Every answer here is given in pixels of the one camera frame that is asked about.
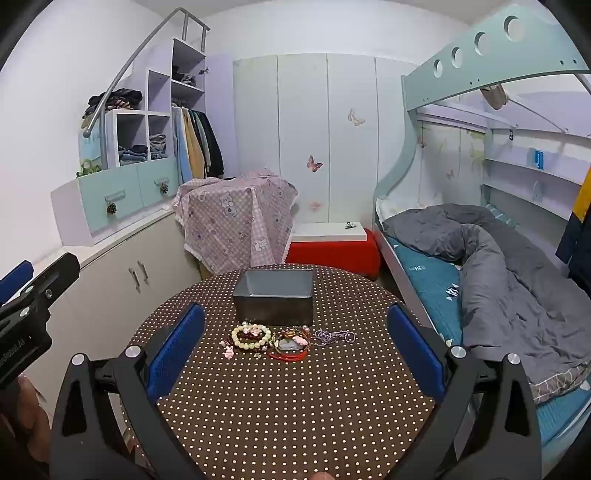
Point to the red storage box white lid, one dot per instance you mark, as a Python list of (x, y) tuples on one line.
[(332, 254)]

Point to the beige butterfly sticker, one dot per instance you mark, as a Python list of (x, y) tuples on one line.
[(355, 117)]

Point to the white wardrobe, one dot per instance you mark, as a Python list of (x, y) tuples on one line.
[(300, 115)]

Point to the light blue bunk bed frame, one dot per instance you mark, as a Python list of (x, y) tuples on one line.
[(508, 55)]

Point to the mint drawer shelf unit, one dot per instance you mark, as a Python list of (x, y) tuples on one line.
[(159, 92)]

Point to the navy and yellow jacket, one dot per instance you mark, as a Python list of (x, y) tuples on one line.
[(577, 240)]

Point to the light blue hanging garment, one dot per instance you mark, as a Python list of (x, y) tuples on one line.
[(182, 147)]

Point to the person's left hand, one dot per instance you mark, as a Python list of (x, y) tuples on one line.
[(32, 415)]

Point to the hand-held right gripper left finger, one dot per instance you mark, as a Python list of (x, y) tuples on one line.
[(178, 350)]

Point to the pile of dark clothes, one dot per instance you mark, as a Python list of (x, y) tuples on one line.
[(115, 99)]

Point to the teal drawer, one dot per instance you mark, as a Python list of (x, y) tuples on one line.
[(108, 189), (159, 175)]

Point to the brown polka dot tablecloth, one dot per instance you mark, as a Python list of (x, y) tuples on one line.
[(300, 415)]

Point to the pink checkered bear cloth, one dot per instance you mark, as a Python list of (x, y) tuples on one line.
[(231, 221)]

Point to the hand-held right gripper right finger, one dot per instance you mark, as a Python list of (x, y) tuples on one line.
[(415, 350)]

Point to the dark folded clothes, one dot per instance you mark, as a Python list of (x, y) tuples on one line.
[(182, 76)]

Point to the grey metal handrail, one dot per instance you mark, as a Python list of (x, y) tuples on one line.
[(134, 55)]

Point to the beige hanging pouch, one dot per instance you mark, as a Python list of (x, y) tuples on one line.
[(496, 98)]

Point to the teal bed sheet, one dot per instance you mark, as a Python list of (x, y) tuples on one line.
[(429, 277)]

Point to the folded blue jeans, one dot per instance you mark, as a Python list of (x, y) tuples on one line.
[(134, 154)]

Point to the small blue box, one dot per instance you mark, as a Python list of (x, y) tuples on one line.
[(538, 159)]

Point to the grey metal box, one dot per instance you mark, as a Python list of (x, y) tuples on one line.
[(272, 300)]

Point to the pink butterfly sticker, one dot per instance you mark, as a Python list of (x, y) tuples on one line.
[(314, 163)]

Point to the beige low cabinet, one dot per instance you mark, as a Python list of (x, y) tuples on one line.
[(115, 286)]

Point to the folded grey clothes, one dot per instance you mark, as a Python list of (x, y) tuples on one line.
[(157, 145)]

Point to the grey duvet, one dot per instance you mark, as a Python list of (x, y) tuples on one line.
[(508, 286)]

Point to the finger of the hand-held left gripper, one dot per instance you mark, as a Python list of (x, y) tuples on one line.
[(55, 274), (16, 279)]

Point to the yellow hanging garment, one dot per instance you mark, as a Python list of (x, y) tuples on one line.
[(196, 147)]

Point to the dark hanging jacket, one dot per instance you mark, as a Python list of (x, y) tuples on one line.
[(213, 143)]

